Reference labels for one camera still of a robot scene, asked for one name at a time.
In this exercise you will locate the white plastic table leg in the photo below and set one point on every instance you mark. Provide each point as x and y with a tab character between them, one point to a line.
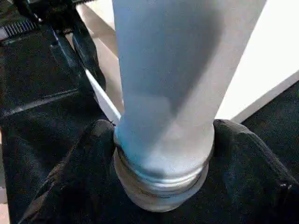
168	70

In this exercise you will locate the black work mat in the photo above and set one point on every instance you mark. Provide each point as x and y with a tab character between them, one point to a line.
35	140

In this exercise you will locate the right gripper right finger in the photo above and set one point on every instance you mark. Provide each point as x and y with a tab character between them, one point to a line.
252	182

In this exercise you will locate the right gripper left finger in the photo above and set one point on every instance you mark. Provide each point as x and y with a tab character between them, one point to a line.
88	182

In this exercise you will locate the white plastic table top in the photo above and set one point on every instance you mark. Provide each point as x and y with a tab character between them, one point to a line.
268	58

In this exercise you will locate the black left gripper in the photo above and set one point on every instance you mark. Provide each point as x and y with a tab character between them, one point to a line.
46	14

